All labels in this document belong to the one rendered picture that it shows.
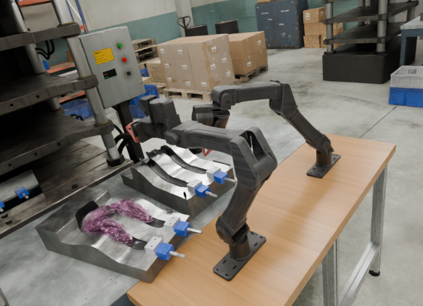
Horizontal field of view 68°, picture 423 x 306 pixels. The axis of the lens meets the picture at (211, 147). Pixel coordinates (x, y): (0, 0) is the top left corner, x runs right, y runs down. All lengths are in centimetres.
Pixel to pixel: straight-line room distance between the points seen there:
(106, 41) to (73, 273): 120
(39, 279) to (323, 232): 96
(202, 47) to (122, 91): 323
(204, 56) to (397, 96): 269
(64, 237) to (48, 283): 15
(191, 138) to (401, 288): 152
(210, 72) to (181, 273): 430
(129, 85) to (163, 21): 724
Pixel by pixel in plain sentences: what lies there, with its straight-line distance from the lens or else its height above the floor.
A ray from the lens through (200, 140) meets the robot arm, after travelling 83.
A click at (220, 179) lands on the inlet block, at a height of 90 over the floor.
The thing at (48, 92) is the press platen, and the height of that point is 127.
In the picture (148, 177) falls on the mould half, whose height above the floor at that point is 91.
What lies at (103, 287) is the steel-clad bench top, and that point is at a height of 80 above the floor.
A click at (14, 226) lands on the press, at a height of 78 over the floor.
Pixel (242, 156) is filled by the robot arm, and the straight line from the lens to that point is 72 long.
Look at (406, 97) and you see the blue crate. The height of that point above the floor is 11.
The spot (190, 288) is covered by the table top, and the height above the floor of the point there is 80.
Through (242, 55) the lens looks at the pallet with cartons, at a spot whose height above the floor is 49.
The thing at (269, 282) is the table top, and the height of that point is 80.
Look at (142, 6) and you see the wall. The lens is 886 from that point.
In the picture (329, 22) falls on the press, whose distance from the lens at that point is 521.
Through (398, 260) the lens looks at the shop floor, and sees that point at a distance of 219.
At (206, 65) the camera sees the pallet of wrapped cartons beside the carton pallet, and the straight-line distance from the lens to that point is 509.
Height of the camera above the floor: 154
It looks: 26 degrees down
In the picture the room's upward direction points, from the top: 12 degrees counter-clockwise
